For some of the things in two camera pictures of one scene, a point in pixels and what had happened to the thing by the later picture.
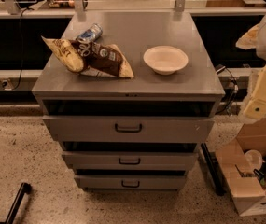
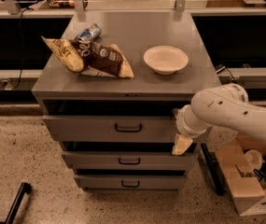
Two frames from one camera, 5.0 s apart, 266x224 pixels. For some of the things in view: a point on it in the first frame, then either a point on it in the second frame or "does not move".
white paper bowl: [165, 60] does not move
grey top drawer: [129, 129] does not move
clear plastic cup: [253, 160] does not move
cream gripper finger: [248, 40] to [175, 111]
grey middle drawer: [131, 161] does not move
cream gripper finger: [257, 109] to [181, 145]
